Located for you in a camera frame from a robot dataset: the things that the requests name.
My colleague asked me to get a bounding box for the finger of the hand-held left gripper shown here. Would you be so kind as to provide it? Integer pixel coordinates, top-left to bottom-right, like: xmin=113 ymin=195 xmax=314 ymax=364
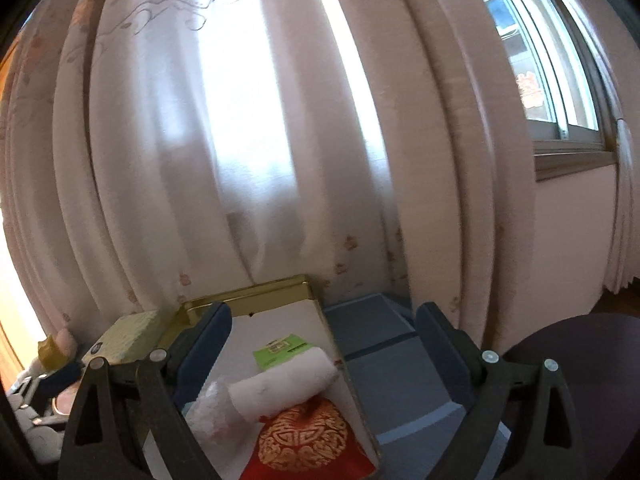
xmin=37 ymin=362 xmax=83 ymax=396

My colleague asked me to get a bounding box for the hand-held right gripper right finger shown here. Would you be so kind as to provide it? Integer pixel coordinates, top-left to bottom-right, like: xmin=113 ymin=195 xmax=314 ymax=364
xmin=415 ymin=301 xmax=583 ymax=480

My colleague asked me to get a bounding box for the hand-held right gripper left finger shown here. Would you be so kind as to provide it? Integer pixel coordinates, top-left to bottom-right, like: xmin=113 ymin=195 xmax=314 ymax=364
xmin=59 ymin=301 xmax=233 ymax=480

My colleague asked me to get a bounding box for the pink and white plush toy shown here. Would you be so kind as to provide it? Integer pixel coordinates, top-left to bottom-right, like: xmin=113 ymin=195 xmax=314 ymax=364
xmin=52 ymin=327 xmax=78 ymax=361

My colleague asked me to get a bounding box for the clear plastic bag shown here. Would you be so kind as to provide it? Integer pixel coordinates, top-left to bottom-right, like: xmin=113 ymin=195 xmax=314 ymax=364
xmin=185 ymin=380 xmax=251 ymax=451

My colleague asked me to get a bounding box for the green tissue packet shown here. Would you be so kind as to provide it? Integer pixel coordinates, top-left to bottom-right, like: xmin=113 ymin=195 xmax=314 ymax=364
xmin=252 ymin=332 xmax=313 ymax=372

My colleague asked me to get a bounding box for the gold tin box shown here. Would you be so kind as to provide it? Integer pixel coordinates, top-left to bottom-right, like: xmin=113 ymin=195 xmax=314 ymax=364
xmin=142 ymin=274 xmax=381 ymax=480

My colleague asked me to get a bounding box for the white gauze roll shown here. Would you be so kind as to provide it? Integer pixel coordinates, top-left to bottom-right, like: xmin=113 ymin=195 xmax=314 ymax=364
xmin=227 ymin=347 xmax=338 ymax=423

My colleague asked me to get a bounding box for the red embroidered pouch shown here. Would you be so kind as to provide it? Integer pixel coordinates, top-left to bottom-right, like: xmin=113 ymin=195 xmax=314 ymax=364
xmin=239 ymin=396 xmax=376 ymax=480

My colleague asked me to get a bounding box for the round yellow container pink lid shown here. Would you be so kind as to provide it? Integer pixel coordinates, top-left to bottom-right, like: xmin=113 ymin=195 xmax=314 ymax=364
xmin=52 ymin=387 xmax=81 ymax=418

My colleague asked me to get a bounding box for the patterned tissue box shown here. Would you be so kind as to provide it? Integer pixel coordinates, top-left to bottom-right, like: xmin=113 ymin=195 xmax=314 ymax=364
xmin=82 ymin=310 xmax=168 ymax=368

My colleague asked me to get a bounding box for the dark round stool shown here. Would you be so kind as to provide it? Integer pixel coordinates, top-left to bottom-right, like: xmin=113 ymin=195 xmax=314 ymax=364
xmin=500 ymin=312 xmax=640 ymax=480

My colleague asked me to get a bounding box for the pale floral curtain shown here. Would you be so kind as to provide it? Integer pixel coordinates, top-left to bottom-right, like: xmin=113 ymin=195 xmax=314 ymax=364
xmin=0 ymin=0 xmax=536 ymax=356

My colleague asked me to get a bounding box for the red window decal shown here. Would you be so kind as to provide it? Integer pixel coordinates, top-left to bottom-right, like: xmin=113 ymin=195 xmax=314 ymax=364
xmin=515 ymin=72 xmax=546 ymax=108

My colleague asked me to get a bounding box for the window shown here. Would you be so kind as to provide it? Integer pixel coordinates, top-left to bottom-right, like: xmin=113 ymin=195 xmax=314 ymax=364
xmin=480 ymin=0 xmax=621 ymax=181

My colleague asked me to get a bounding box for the wooden door frame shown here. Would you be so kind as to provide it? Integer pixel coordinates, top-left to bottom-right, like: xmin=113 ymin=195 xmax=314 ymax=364
xmin=0 ymin=317 xmax=28 ymax=378

